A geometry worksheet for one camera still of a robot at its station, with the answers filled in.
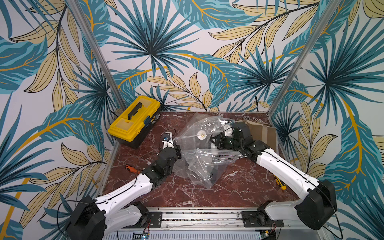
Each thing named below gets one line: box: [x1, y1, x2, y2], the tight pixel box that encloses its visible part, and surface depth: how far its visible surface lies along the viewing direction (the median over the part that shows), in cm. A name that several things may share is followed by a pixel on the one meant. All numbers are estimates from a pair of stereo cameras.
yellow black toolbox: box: [108, 95, 161, 149], surface depth 93 cm
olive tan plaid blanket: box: [246, 120, 278, 152], surface depth 101 cm
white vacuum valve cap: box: [197, 130, 207, 141], surface depth 84 cm
